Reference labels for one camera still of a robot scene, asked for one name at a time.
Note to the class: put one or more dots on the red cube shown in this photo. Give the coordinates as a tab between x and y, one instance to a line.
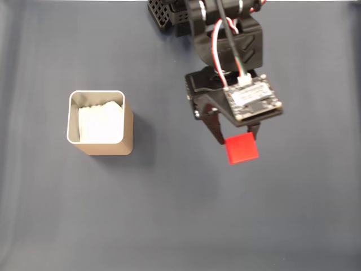
242	148

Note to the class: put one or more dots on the tan metal box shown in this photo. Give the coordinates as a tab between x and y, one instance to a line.
128	132

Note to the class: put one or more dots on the white tissue paper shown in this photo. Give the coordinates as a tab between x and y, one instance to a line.
101	124

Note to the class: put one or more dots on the camera circuit board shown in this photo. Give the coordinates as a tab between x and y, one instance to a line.
253	98

